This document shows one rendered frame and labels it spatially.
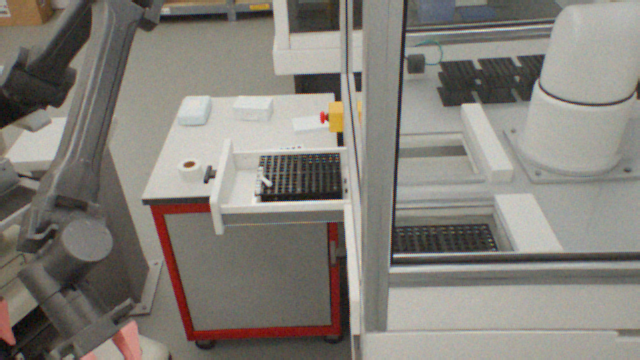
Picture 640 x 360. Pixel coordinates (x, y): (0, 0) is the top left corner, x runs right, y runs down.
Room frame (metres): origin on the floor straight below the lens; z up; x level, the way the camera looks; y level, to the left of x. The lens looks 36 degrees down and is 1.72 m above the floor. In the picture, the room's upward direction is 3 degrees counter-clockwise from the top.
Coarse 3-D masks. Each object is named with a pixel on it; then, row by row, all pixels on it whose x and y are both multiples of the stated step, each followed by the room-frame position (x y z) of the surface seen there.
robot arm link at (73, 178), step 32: (96, 0) 0.83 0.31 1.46; (128, 0) 0.83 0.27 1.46; (160, 0) 0.88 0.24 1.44; (96, 32) 0.79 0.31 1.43; (128, 32) 0.80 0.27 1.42; (96, 64) 0.74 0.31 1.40; (96, 96) 0.70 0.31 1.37; (64, 128) 0.68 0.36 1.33; (96, 128) 0.67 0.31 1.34; (64, 160) 0.62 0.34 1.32; (96, 160) 0.64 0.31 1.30; (64, 192) 0.59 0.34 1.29; (96, 192) 0.61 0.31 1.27
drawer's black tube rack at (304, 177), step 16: (272, 160) 1.22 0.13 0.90; (288, 160) 1.22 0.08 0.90; (304, 160) 1.22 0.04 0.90; (320, 160) 1.21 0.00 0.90; (272, 176) 1.19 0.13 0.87; (288, 176) 1.14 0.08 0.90; (304, 176) 1.14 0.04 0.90; (320, 176) 1.14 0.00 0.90; (336, 176) 1.14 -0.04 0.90; (272, 192) 1.08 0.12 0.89; (288, 192) 1.07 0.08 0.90; (304, 192) 1.07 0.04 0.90; (320, 192) 1.07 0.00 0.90; (336, 192) 1.07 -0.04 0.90
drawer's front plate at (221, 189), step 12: (228, 144) 1.27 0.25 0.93; (228, 156) 1.22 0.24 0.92; (228, 168) 1.20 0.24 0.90; (216, 180) 1.10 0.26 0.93; (228, 180) 1.18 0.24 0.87; (216, 192) 1.05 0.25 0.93; (228, 192) 1.15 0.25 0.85; (216, 204) 1.02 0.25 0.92; (216, 216) 1.02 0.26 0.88; (216, 228) 1.02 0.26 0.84
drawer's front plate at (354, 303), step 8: (344, 208) 0.97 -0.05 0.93; (344, 216) 0.96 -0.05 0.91; (352, 216) 0.93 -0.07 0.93; (344, 224) 0.97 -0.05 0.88; (352, 224) 0.91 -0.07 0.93; (352, 232) 0.88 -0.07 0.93; (352, 240) 0.86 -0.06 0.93; (352, 248) 0.83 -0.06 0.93; (352, 256) 0.81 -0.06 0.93; (352, 264) 0.78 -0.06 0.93; (352, 272) 0.76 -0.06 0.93; (352, 280) 0.74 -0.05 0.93; (352, 288) 0.72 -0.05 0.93; (352, 296) 0.70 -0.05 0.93; (352, 304) 0.70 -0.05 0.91; (352, 312) 0.70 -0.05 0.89; (352, 320) 0.70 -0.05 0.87; (352, 328) 0.70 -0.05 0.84; (360, 328) 0.70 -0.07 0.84
